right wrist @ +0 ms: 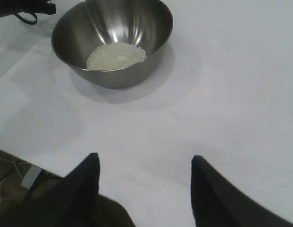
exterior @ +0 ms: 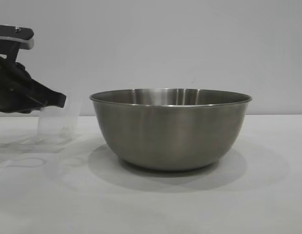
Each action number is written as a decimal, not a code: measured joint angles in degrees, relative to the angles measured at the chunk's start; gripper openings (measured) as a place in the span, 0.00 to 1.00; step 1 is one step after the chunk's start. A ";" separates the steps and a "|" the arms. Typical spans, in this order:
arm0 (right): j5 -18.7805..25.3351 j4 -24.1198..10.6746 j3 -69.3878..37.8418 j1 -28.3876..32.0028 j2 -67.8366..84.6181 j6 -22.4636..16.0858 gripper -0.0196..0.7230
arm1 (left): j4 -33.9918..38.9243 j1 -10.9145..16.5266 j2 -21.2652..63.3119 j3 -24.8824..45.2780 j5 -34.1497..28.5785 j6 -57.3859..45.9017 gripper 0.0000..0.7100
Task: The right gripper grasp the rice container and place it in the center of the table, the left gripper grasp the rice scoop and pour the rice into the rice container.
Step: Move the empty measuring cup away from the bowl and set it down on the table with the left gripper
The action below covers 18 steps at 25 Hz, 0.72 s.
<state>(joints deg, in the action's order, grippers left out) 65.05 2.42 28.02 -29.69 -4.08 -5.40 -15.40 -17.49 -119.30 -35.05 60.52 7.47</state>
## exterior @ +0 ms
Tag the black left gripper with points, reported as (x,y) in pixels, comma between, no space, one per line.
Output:
(11,36)

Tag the clear plastic measuring cup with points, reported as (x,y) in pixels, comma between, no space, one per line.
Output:
(55,124)

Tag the stainless steel mixing bowl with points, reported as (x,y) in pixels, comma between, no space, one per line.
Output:
(170,131)

